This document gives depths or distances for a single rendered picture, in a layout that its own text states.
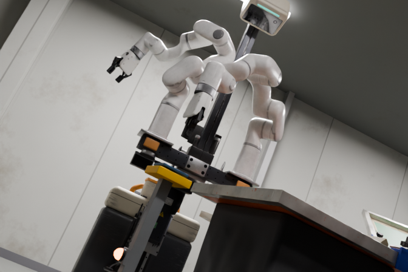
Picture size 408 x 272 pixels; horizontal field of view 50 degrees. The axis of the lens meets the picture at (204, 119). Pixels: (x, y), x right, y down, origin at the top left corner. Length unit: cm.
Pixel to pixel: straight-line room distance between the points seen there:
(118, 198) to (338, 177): 373
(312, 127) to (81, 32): 299
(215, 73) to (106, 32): 365
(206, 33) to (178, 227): 109
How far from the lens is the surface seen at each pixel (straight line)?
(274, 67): 187
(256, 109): 205
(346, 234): 138
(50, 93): 493
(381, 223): 368
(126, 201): 243
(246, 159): 204
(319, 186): 554
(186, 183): 146
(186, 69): 194
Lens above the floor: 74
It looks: 16 degrees up
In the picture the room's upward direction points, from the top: 23 degrees clockwise
